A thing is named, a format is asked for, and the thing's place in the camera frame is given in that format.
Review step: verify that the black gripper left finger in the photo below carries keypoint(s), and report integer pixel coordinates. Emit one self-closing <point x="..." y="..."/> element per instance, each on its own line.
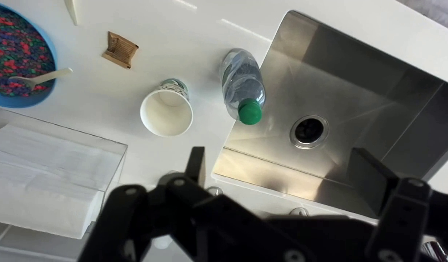
<point x="137" y="223"/>

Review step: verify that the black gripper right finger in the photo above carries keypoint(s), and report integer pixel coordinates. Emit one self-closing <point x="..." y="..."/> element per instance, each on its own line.
<point x="407" y="212"/>

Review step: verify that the green bottle lid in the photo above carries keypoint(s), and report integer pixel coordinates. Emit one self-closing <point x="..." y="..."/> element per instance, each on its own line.
<point x="250" y="110"/>

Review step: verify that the clear plastic bottle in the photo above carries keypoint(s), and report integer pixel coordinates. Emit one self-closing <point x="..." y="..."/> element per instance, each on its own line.
<point x="240" y="77"/>

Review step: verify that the stainless steel sink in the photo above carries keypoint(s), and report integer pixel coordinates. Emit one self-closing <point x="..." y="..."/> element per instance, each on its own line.
<point x="349" y="87"/>

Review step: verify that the small brown packet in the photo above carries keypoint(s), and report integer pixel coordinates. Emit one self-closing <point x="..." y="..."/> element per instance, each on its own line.
<point x="119" y="49"/>

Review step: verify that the pale plastic spoon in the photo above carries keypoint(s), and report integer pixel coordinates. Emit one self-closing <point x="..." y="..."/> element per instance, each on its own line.
<point x="39" y="77"/>

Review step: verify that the blue bowl with cereal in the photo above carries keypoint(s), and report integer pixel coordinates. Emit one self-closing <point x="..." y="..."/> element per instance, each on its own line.
<point x="20" y="43"/>

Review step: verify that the pale wooden chopstick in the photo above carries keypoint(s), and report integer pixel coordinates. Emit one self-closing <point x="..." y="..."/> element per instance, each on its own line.
<point x="73" y="10"/>

